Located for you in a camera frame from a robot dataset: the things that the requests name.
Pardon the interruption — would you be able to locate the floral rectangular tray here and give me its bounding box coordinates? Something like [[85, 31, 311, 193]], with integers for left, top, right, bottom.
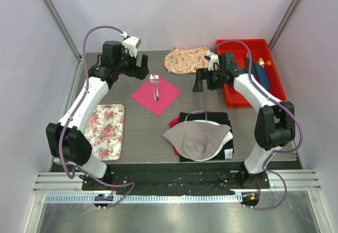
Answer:
[[85, 104, 125, 161]]

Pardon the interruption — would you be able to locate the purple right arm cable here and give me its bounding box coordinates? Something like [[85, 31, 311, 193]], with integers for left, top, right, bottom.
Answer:
[[210, 40, 303, 210]]

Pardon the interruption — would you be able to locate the silver fork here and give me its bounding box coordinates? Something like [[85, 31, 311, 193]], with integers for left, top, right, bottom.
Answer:
[[154, 74, 159, 101]]

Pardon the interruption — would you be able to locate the pink paper napkin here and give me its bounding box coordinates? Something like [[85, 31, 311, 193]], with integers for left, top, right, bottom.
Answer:
[[132, 77, 181, 116]]

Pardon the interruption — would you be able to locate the gold spoon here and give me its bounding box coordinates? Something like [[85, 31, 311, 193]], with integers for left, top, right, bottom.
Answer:
[[257, 58, 265, 67]]

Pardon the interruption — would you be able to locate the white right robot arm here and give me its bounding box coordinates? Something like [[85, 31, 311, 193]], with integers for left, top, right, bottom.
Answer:
[[192, 51, 296, 188]]

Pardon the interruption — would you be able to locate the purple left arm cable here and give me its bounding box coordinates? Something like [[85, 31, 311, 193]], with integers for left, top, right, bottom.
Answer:
[[58, 25, 136, 209]]

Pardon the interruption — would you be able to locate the orange patterned fabric cover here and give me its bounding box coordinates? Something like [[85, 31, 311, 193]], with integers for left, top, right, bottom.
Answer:
[[164, 46, 209, 74]]

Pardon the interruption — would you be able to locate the aluminium front rail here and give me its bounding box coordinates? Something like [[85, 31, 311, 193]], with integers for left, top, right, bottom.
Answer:
[[33, 170, 321, 207]]

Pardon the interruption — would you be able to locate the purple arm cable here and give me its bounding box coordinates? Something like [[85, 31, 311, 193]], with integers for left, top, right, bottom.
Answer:
[[210, 40, 303, 210], [58, 25, 136, 209]]

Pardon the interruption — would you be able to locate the grey bucket hat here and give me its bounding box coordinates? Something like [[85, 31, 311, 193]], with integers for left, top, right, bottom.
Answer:
[[163, 120, 233, 162]]

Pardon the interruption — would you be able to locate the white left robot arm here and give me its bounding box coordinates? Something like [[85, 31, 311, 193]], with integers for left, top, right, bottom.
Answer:
[[46, 36, 149, 190]]

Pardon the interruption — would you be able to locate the black rolled napkin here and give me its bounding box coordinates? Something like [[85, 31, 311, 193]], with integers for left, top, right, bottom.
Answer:
[[246, 53, 258, 81]]

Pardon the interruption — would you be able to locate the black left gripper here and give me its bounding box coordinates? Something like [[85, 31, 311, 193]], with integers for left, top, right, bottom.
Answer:
[[116, 48, 149, 80]]

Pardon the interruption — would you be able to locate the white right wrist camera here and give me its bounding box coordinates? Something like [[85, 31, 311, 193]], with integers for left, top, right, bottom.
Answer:
[[204, 50, 220, 71]]

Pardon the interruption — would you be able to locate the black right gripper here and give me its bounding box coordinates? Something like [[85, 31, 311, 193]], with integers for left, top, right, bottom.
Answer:
[[193, 67, 225, 92]]

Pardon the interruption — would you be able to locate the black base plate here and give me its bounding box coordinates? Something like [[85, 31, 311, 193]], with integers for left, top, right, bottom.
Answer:
[[81, 164, 270, 194]]

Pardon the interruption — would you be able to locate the white hat cord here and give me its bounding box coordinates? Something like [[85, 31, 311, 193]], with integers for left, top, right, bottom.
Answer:
[[184, 110, 209, 123]]

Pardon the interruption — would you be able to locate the black folded garment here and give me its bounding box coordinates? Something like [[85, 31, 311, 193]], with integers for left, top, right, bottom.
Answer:
[[174, 111, 234, 162]]

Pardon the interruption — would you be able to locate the blue rolled napkin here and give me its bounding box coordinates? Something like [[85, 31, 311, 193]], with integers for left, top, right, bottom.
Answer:
[[255, 62, 271, 90]]

